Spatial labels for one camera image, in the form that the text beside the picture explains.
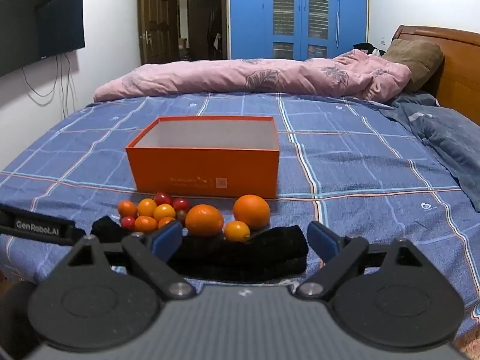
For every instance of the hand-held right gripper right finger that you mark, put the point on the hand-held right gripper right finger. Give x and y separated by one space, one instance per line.
322 239

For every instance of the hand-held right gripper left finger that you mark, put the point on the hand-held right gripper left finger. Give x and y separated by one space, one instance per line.
167 239

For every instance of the red cherry tomato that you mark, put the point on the red cherry tomato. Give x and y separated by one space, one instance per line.
128 222
163 198
180 204

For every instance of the large oval orange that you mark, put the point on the large oval orange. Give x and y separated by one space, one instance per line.
204 220

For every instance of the small mandarin orange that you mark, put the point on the small mandarin orange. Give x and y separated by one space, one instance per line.
237 231

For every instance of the large round orange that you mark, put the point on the large round orange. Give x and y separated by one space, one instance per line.
252 212

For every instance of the orange cardboard box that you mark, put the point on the orange cardboard box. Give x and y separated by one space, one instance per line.
202 172

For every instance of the black knitted cloth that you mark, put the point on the black knitted cloth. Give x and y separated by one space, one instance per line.
240 258

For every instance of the blue plaid bed sheet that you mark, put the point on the blue plaid bed sheet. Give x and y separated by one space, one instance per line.
356 165

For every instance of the grey-blue blanket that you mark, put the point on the grey-blue blanket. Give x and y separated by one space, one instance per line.
450 138

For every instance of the pink floral quilt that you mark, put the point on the pink floral quilt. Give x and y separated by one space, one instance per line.
225 77

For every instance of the black garment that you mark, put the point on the black garment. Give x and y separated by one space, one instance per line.
362 47

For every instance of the brown pillow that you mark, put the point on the brown pillow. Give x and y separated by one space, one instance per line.
416 60

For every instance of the wooden headboard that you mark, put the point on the wooden headboard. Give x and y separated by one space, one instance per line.
461 82

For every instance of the brown wooden door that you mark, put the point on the brown wooden door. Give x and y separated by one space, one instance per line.
157 15

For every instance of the blue wardrobe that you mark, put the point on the blue wardrobe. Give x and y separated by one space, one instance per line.
240 15

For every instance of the black wall television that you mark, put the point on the black wall television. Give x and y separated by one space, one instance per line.
22 30

